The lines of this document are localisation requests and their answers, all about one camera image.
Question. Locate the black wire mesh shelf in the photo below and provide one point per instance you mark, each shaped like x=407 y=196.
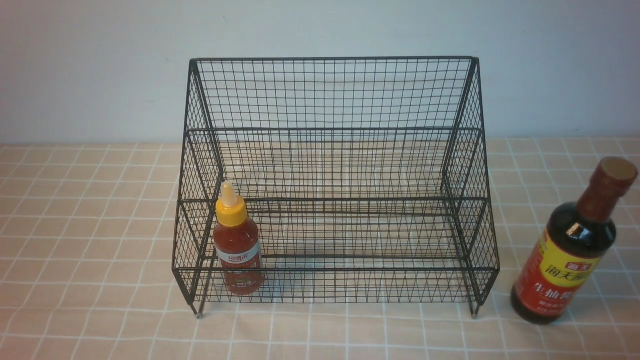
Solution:
x=367 y=177

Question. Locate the peach checkered tablecloth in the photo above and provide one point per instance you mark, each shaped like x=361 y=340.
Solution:
x=86 y=246

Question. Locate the red sauce bottle yellow cap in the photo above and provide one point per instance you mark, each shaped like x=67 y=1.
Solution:
x=237 y=243

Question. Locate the dark soy sauce bottle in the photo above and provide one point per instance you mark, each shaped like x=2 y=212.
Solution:
x=576 y=238

